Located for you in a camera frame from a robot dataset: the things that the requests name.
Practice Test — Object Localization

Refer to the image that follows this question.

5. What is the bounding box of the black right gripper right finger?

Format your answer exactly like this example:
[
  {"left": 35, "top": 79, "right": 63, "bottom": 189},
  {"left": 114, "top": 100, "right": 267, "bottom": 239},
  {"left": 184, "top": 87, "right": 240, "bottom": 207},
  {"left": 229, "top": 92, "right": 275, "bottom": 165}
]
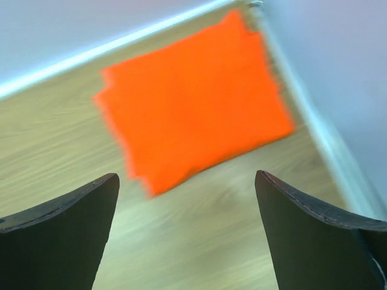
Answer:
[{"left": 255, "top": 170, "right": 386, "bottom": 290}]

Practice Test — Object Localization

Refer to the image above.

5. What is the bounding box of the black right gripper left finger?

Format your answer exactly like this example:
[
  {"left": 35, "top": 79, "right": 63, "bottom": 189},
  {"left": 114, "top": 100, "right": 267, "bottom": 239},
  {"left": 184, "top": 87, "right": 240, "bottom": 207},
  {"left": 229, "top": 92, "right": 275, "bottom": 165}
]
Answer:
[{"left": 1, "top": 173, "right": 120, "bottom": 290}]

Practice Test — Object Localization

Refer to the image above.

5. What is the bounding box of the orange t shirt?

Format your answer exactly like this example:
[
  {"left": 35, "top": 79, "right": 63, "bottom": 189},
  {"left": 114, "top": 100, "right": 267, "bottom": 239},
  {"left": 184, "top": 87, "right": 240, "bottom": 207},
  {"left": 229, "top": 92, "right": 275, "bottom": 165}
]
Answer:
[{"left": 94, "top": 10, "right": 296, "bottom": 196}]

